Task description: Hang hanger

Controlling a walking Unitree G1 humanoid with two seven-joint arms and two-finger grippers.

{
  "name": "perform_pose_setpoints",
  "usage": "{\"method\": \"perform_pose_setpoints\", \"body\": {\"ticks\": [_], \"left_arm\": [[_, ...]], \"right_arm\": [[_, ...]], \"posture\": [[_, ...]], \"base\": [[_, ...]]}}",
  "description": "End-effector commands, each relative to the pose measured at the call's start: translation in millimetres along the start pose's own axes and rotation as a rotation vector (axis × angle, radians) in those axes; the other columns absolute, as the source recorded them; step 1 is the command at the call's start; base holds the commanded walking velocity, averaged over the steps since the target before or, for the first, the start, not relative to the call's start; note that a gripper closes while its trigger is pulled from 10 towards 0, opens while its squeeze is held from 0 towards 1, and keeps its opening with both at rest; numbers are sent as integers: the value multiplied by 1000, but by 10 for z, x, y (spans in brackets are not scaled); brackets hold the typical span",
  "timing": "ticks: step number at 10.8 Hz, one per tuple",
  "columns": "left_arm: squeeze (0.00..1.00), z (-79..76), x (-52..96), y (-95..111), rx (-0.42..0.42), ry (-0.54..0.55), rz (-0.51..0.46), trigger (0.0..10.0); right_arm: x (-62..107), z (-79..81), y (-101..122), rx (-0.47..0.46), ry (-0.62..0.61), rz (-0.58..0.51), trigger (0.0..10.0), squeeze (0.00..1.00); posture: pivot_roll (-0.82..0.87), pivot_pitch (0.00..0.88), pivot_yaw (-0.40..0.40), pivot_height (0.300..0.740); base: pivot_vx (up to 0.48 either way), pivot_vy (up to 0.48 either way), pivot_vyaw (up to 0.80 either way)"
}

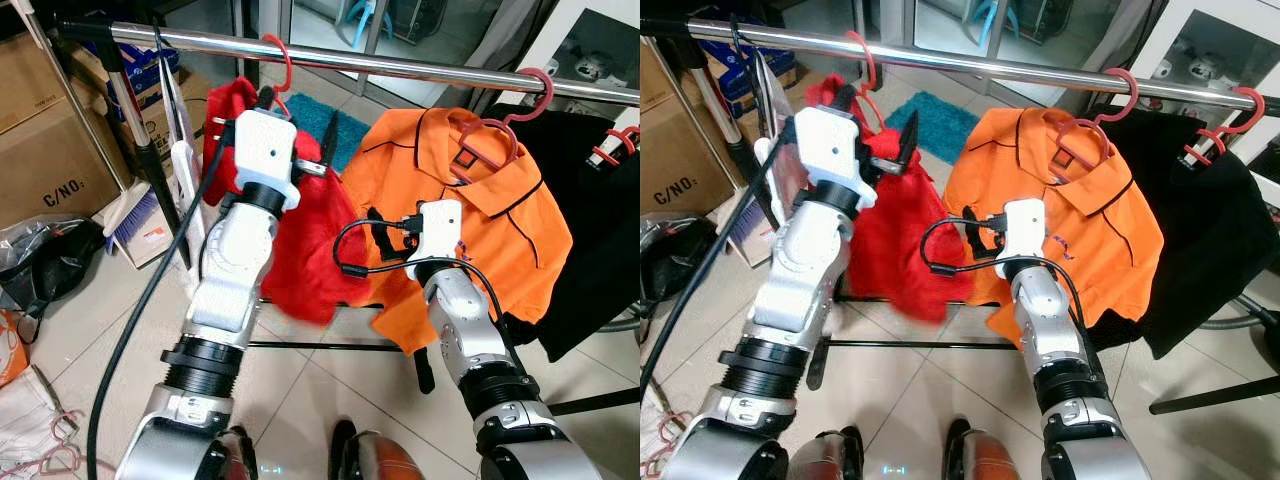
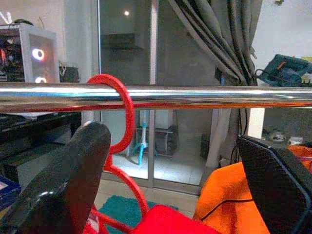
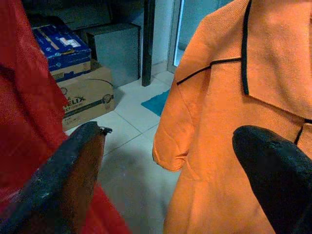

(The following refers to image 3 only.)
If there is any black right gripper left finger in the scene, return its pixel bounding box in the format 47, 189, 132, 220
0, 121, 113, 234

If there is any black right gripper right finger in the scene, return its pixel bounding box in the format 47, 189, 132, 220
231, 125, 312, 234

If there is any orange polo shirt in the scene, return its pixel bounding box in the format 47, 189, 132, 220
152, 0, 312, 234

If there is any blue printed box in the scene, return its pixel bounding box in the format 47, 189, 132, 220
32, 23, 93, 83

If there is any small printed cardboard box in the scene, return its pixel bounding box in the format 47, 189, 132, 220
56, 65, 116, 132

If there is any grey square box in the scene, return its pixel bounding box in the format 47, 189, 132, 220
85, 22, 142, 89

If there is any black metal shelf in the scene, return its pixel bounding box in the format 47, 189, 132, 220
21, 0, 157, 88

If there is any teal floor mat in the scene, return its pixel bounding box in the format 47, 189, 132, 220
140, 89, 171, 117

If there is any white door frame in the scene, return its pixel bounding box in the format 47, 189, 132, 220
167, 0, 186, 74

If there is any red polo shirt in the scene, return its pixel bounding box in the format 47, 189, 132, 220
0, 0, 133, 234

